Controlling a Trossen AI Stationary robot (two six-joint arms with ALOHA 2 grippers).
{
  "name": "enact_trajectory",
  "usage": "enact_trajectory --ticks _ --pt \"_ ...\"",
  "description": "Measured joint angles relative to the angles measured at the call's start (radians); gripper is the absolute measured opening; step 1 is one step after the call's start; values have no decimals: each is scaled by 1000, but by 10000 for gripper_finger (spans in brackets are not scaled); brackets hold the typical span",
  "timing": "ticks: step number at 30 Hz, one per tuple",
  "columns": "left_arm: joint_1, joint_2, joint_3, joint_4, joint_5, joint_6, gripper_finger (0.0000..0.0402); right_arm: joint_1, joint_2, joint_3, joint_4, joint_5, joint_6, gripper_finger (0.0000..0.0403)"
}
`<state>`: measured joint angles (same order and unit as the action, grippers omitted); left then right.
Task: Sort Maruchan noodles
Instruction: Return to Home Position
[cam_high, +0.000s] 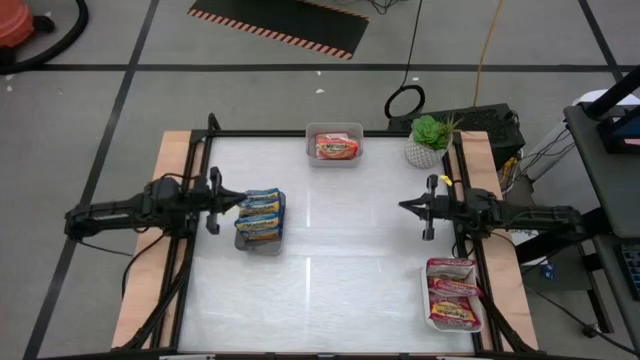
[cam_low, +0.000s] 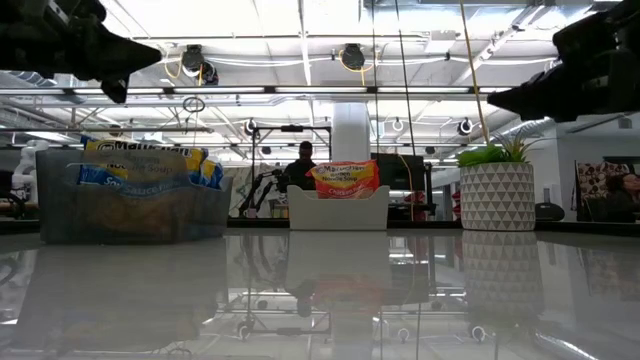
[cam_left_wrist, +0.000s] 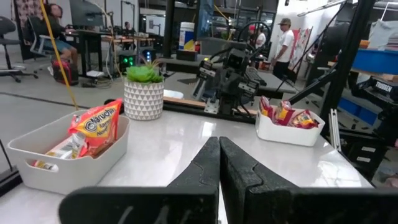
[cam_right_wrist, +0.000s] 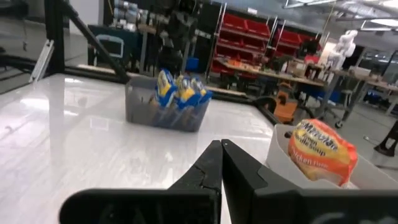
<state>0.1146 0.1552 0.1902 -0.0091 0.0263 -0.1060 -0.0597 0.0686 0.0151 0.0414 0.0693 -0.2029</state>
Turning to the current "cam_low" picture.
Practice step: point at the orange chicken noodle pack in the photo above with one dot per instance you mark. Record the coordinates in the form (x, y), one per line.
(345, 179)

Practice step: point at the black overhead rig frame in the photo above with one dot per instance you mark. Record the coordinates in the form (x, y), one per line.
(300, 90)

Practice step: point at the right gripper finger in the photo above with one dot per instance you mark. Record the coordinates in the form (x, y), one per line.
(542, 81)
(530, 105)

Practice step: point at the silver ventilation duct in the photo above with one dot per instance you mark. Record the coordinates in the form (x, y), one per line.
(525, 127)

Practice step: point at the light grey plastic bin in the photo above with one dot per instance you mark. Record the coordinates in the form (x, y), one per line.
(337, 212)

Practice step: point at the black aluminium table frame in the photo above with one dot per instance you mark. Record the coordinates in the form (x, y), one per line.
(425, 224)

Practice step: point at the black background robot arm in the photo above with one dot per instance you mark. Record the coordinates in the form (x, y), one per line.
(260, 190)

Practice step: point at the patterned fabric panel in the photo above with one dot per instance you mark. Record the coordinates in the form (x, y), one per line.
(595, 180)

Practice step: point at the black background monitor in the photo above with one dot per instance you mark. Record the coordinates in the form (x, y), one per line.
(397, 172)

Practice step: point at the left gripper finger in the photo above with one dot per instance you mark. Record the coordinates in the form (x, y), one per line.
(116, 91)
(130, 52)

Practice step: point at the potted green succulent plant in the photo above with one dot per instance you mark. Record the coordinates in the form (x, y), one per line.
(497, 197)

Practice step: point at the dark grey plastic bin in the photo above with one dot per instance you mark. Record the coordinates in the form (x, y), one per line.
(135, 220)

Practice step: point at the black background rig frame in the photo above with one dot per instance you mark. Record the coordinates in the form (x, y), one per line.
(292, 129)

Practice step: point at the black round speaker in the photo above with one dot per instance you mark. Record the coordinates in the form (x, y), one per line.
(549, 212)

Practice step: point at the blue soy sauce noodle pack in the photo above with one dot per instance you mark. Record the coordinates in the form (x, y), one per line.
(135, 165)
(214, 172)

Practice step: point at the person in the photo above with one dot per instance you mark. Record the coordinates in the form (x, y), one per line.
(302, 170)
(622, 197)

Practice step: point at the white building column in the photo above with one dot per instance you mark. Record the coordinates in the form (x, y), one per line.
(351, 132)

